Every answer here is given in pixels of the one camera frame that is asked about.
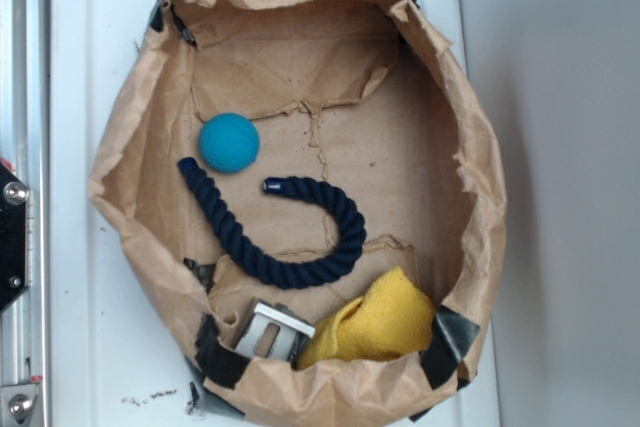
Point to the brown paper bag bin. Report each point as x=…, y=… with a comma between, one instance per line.
x=364, y=94

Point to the teal blue ball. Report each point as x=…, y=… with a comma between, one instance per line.
x=229, y=143

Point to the yellow microfiber cloth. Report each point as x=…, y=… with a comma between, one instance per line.
x=392, y=319

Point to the white plastic tray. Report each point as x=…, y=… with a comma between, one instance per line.
x=113, y=361

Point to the black mounting plate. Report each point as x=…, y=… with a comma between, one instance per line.
x=13, y=236

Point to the aluminium frame rail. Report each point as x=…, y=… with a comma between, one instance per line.
x=25, y=350

